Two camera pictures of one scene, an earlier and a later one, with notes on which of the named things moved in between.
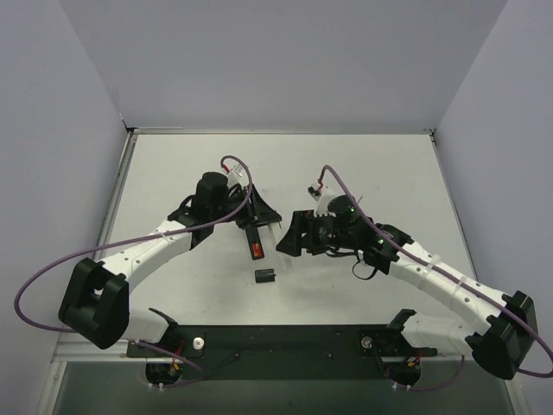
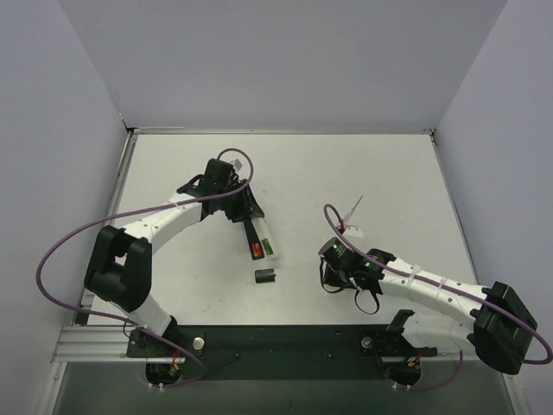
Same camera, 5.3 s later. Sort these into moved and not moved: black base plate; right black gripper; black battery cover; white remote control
Moved: white remote control; right black gripper
Not moved: black battery cover; black base plate
